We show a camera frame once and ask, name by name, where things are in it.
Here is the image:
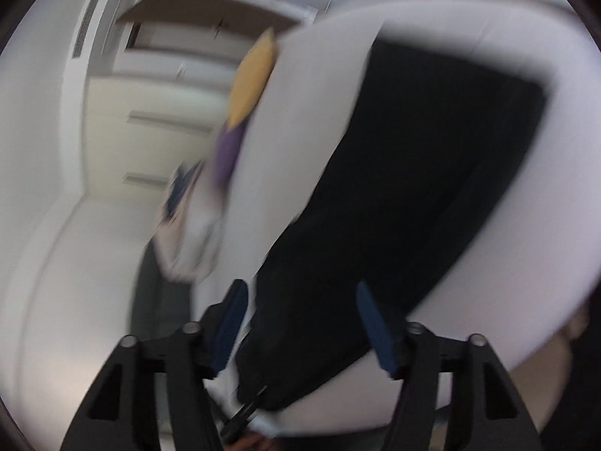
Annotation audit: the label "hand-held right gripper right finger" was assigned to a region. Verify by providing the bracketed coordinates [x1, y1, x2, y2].
[355, 281, 545, 451]

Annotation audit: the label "dark grey headboard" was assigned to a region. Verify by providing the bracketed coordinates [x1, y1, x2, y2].
[129, 244, 193, 344]

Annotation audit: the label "folded beige duvet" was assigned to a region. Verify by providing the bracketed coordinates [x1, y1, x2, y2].
[151, 160, 226, 285]

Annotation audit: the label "yellow pillow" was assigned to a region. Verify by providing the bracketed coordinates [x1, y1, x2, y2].
[226, 27, 279, 129]

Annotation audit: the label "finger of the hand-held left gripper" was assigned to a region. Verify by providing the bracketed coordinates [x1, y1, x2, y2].
[220, 385, 269, 445]

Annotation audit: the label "white wardrobe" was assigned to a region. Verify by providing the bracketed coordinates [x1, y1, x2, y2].
[83, 73, 236, 200]

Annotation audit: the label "bed with white sheet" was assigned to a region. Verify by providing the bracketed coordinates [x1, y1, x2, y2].
[188, 7, 601, 437]

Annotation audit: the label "air vent grille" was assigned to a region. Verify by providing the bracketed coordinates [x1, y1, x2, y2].
[72, 0, 110, 57]

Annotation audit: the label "purple pillow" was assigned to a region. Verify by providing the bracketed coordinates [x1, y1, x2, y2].
[209, 120, 249, 186]

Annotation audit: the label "black jeans pants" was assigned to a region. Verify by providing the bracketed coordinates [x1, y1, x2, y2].
[235, 38, 548, 412]

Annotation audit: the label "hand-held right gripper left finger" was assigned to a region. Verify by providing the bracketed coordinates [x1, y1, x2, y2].
[59, 279, 249, 451]

